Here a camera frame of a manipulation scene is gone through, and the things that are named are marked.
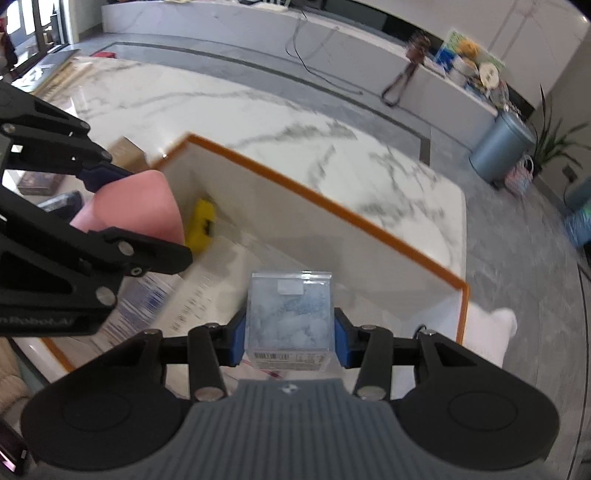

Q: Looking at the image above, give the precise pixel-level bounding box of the black cable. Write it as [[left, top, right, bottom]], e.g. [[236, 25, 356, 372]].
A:
[[285, 9, 365, 95]]

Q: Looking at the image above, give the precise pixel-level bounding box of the dark hardcover book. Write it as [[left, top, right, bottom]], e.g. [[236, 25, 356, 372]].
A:
[[11, 48, 100, 100]]

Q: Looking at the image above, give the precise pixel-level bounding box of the gold brown box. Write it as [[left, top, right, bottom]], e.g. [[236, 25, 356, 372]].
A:
[[108, 136, 160, 171]]

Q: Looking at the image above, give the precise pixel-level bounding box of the beige plaid wallet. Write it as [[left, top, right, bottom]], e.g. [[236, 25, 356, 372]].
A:
[[39, 193, 84, 213]]

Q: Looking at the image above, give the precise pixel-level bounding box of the person's leg in cream pants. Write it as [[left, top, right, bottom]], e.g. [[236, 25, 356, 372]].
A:
[[0, 342, 38, 416]]

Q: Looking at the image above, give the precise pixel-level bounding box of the orange cardboard box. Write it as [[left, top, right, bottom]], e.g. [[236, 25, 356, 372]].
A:
[[41, 132, 471, 374]]

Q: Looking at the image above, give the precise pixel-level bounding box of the yellow plastic case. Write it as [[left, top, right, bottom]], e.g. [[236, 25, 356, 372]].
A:
[[185, 198, 218, 254]]

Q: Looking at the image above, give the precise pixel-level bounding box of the clear plastic cube box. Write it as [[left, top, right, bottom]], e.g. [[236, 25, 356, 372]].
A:
[[247, 271, 335, 372]]

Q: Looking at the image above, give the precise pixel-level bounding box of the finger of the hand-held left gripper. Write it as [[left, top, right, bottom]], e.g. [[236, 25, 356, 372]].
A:
[[0, 185, 194, 306], [0, 80, 139, 195]]

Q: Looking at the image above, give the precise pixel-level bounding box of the blue water jug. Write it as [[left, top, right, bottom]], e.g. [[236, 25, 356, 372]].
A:
[[563, 210, 591, 250]]

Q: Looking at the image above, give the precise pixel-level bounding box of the white sock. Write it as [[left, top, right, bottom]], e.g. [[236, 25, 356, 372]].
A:
[[464, 305, 518, 370]]

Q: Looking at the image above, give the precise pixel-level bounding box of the blue grey trash can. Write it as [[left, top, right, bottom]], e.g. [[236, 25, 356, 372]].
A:
[[469, 111, 539, 183]]

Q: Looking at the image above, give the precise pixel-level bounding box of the brown bottle bag with strap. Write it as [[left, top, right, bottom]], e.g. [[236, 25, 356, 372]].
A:
[[381, 32, 432, 108]]

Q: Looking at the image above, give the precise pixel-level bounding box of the snake plant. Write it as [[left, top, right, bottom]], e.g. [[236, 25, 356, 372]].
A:
[[526, 85, 591, 176]]

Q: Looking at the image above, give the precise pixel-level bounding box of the pink woven bag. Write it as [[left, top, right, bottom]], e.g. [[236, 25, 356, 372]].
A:
[[504, 154, 535, 197]]

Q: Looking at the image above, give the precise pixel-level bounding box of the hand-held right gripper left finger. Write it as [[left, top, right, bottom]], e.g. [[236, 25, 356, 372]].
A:
[[106, 309, 247, 401]]

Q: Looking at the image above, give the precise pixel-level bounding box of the round paper fan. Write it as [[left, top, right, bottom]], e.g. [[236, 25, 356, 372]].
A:
[[478, 62, 500, 88]]

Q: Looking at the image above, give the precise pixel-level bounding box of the white tube with peach label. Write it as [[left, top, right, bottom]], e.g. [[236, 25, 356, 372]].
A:
[[99, 272, 181, 347]]

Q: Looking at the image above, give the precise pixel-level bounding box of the white marble tv console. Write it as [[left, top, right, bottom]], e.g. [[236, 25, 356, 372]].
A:
[[102, 0, 506, 153]]

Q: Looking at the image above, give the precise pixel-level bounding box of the pink plastic container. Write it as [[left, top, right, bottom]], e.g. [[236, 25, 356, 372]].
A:
[[69, 170, 185, 245]]

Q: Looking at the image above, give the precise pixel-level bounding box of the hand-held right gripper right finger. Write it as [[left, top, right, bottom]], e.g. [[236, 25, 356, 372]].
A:
[[333, 307, 504, 401]]

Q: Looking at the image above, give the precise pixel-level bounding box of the dark printed box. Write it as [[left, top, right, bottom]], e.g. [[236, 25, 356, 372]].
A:
[[17, 172, 63, 195]]

